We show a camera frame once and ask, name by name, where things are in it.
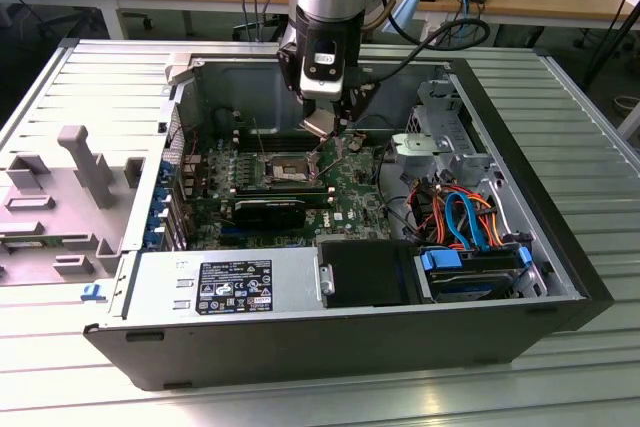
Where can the power supply label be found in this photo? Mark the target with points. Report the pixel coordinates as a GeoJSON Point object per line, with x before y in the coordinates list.
{"type": "Point", "coordinates": [235, 287]}

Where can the black PC case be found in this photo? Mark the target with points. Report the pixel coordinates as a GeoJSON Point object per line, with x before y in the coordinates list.
{"type": "Point", "coordinates": [300, 347]}

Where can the black graphics card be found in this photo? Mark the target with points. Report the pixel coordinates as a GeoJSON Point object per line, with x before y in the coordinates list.
{"type": "Point", "coordinates": [270, 212]}

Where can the metal locking lever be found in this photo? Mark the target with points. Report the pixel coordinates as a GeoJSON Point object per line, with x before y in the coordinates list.
{"type": "Point", "coordinates": [259, 139]}
{"type": "Point", "coordinates": [330, 167]}

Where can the silver CPU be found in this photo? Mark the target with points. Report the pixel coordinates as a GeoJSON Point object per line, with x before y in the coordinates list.
{"type": "Point", "coordinates": [320, 123]}

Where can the blue expansion slot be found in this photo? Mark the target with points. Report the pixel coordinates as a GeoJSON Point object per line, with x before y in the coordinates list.
{"type": "Point", "coordinates": [232, 236]}

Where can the coin cell battery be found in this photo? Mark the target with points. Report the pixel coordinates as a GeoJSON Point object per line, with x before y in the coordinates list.
{"type": "Point", "coordinates": [356, 142]}

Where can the silver rear port block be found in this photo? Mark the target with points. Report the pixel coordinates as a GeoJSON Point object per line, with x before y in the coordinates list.
{"type": "Point", "coordinates": [192, 161]}
{"type": "Point", "coordinates": [194, 181]}
{"type": "Point", "coordinates": [195, 193]}

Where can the silver drive bracket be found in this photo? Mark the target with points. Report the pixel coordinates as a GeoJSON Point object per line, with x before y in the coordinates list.
{"type": "Point", "coordinates": [417, 144]}

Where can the silver power supply unit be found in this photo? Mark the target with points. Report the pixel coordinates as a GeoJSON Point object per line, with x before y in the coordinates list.
{"type": "Point", "coordinates": [160, 272]}

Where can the hard disk in blue carrier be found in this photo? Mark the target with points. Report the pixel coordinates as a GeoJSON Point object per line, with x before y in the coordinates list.
{"type": "Point", "coordinates": [470, 287]}

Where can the black tripod leg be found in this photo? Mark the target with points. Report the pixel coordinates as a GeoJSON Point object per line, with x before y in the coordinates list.
{"type": "Point", "coordinates": [607, 32]}

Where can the grey metal corner bracket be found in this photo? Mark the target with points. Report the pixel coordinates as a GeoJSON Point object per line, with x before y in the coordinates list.
{"type": "Point", "coordinates": [177, 69]}

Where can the black RAM slot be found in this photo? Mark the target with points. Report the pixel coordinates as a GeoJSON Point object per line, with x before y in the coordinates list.
{"type": "Point", "coordinates": [280, 130]}
{"type": "Point", "coordinates": [280, 191]}
{"type": "Point", "coordinates": [280, 184]}
{"type": "Point", "coordinates": [280, 134]}
{"type": "Point", "coordinates": [280, 187]}
{"type": "Point", "coordinates": [280, 144]}
{"type": "Point", "coordinates": [280, 139]}

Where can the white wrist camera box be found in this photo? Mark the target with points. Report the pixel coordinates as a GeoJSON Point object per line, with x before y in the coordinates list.
{"type": "Point", "coordinates": [322, 77]}

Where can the CPU socket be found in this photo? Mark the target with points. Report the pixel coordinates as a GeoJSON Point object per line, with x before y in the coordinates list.
{"type": "Point", "coordinates": [287, 169]}

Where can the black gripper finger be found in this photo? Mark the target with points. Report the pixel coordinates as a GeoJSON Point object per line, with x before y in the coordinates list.
{"type": "Point", "coordinates": [290, 67]}
{"type": "Point", "coordinates": [357, 97]}

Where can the silver perforated drive cage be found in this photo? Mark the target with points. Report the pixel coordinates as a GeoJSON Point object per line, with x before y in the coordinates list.
{"type": "Point", "coordinates": [440, 112]}

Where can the blue card retention clip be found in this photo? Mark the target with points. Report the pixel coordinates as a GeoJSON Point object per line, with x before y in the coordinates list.
{"type": "Point", "coordinates": [152, 239]}
{"type": "Point", "coordinates": [161, 195]}
{"type": "Point", "coordinates": [156, 217]}
{"type": "Point", "coordinates": [166, 171]}

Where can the green motherboard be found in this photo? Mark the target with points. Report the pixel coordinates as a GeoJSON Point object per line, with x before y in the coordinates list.
{"type": "Point", "coordinates": [350, 187]}

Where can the grey parts rack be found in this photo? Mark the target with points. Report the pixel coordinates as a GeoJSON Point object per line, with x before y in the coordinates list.
{"type": "Point", "coordinates": [60, 227]}

